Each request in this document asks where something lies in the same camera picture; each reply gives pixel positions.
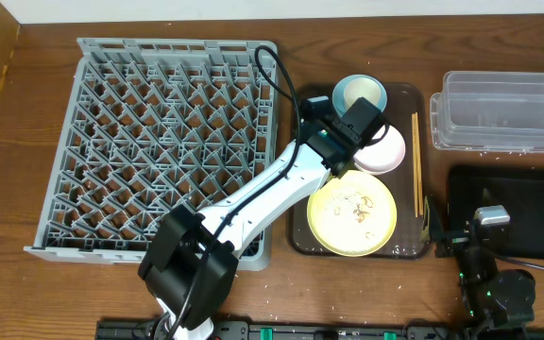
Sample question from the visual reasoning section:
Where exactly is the pink white bowl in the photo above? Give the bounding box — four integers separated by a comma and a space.
354, 126, 406, 175

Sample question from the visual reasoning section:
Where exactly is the light blue bowl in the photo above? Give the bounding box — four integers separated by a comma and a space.
331, 75, 387, 116

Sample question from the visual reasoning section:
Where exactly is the white plastic cup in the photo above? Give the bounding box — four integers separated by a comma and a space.
344, 77, 382, 109

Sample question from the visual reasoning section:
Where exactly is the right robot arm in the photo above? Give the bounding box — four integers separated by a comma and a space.
420, 195, 536, 339

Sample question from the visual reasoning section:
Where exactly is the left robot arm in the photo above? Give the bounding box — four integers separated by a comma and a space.
138, 96, 386, 339

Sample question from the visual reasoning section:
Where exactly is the clear plastic waste bin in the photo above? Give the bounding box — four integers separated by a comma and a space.
430, 71, 544, 153

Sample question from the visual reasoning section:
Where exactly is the black tray bin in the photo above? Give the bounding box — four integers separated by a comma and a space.
448, 165, 544, 260

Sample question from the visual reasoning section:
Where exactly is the yellow plate with scraps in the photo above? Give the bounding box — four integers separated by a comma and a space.
307, 170, 398, 257

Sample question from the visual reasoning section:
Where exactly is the dark brown serving tray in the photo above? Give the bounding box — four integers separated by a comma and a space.
287, 82, 430, 261

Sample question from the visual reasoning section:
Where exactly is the grey plastic dish rack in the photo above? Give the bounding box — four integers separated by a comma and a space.
27, 38, 278, 264

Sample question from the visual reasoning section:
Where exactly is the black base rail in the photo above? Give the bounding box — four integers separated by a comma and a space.
94, 318, 544, 340

